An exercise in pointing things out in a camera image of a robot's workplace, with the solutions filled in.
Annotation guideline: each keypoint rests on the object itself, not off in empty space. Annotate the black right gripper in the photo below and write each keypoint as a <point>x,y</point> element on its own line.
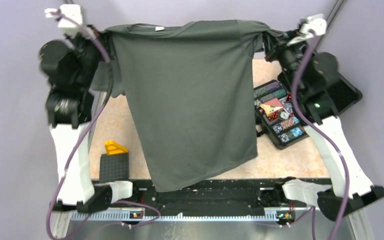
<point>278,48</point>

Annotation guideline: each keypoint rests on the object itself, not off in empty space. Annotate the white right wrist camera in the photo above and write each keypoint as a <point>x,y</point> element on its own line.
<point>310,27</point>

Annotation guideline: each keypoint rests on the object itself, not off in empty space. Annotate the dark grey t-shirt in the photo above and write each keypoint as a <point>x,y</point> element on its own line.
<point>190,93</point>

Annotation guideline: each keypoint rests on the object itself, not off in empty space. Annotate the black perforated block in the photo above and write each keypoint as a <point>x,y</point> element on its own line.
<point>114,168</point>

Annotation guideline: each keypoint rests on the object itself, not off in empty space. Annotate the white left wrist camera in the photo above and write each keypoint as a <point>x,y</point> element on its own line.
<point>69,17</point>

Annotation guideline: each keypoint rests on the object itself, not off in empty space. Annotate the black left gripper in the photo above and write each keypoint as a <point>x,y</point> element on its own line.
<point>87,38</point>

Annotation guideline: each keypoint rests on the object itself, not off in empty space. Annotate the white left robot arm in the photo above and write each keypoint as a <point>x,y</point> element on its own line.
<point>70,69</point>

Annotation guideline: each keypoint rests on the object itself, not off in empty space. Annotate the black poker chip case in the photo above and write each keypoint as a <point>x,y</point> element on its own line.
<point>277,118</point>

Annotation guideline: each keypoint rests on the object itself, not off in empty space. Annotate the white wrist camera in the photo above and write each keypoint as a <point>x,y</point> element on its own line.
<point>69,17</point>
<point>310,27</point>

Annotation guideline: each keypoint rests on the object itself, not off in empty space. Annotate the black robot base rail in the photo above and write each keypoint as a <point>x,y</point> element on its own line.
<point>215,198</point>

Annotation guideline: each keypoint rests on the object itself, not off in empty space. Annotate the yellow triangular wedge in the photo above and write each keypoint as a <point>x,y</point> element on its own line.
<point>113,148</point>

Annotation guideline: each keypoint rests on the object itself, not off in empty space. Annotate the white slotted cable duct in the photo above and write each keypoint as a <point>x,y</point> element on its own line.
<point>125,215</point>

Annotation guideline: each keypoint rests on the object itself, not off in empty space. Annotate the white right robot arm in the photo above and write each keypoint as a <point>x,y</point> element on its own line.
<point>308,75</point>

